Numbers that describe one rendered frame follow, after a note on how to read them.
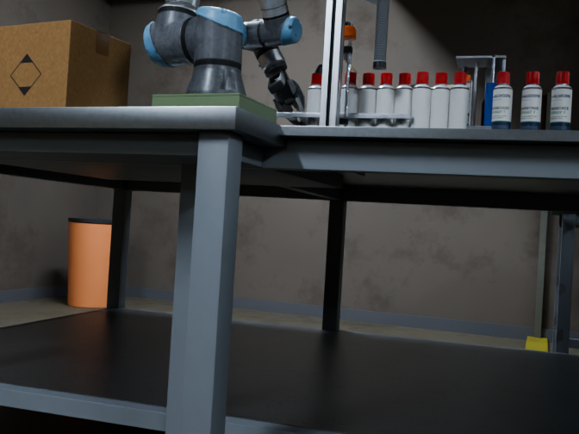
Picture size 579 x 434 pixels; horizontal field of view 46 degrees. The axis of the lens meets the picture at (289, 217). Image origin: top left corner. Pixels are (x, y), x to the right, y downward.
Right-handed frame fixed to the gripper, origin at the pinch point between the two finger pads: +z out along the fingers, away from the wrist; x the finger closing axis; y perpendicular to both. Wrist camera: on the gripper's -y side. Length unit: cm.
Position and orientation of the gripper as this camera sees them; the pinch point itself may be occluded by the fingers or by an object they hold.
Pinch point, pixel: (301, 124)
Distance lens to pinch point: 203.0
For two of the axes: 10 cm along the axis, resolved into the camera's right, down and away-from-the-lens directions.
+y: 2.8, 0.3, 9.6
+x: -8.6, 4.5, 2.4
